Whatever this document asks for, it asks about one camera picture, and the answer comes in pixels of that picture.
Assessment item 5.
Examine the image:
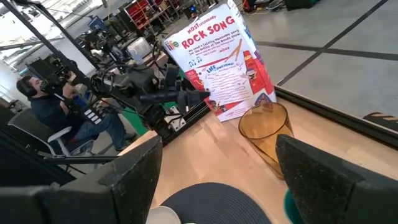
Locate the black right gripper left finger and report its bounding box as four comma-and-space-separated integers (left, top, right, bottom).
0, 135, 164, 224

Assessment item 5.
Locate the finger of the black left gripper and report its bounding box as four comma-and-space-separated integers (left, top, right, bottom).
139, 89, 211, 106

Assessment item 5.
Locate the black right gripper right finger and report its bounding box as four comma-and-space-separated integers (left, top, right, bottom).
275, 134, 398, 224

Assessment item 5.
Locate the white red cereal box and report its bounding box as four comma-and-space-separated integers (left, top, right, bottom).
163, 0, 277, 123

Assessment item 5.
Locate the green floor mat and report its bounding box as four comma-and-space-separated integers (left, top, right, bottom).
120, 105, 149, 136

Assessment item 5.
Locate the teal cup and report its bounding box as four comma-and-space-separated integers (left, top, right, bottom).
283, 189, 304, 224

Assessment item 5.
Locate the white plate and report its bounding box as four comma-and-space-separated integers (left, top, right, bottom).
146, 205, 182, 224

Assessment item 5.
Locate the red storage shelf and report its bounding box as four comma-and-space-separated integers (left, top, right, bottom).
124, 0, 181, 30

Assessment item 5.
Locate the person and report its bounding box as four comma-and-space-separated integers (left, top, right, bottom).
16, 75, 137, 152

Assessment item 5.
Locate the grey office chair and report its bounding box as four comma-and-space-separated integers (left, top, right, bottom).
7, 108, 96, 158

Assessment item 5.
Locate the amber transparent plastic cup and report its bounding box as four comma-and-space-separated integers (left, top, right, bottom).
238, 102, 295, 180

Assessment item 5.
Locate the dark round woven placemat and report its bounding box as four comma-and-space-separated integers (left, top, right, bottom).
160, 182, 272, 224

